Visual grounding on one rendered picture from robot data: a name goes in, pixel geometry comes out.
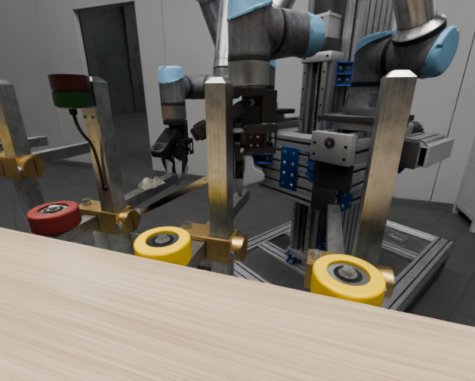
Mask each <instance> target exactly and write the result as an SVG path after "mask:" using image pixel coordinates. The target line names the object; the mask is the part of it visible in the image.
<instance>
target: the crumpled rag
mask: <svg viewBox="0 0 475 381"><path fill-rule="evenodd" d="M164 183H165V182H164V181H162V180H161V179H159V177H158V176H156V177H155V178H154V179H151V178H144V179H143V180H142V182H141V183H139V186H138V187H139V188H140V189H141V188H143V189H144V190H147V189H150V188H155V187H157V186H158V185H161V184H164Z"/></svg>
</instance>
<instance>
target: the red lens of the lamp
mask: <svg viewBox="0 0 475 381"><path fill-rule="evenodd" d="M48 81H49V84H50V88H51V90H91V83H90V78H89V76H74V75H48Z"/></svg>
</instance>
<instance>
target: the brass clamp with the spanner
mask: <svg viewBox="0 0 475 381"><path fill-rule="evenodd" d="M90 201H91V202H92V204H91V205H89V206H82V205H81V204H80V205H79V209H80V213H81V216H83V215H85V214H88V215H96V216H97V222H98V226H99V228H98V229H97V230H95V231H98V232H103V233H107V234H115V235H120V234H122V233H124V232H126V233H133V232H134V231H136V230H137V228H138V226H139V224H140V215H139V213H138V211H136V210H133V209H131V206H128V205H126V207H124V208H122V209H120V210H119V211H117V212H107V211H103V210H101V206H100V201H96V200H90Z"/></svg>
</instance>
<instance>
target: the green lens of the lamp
mask: <svg viewBox="0 0 475 381"><path fill-rule="evenodd" d="M51 94H52V98H53V102H54V106H56V107H76V106H94V100H93V95H92V92H51Z"/></svg>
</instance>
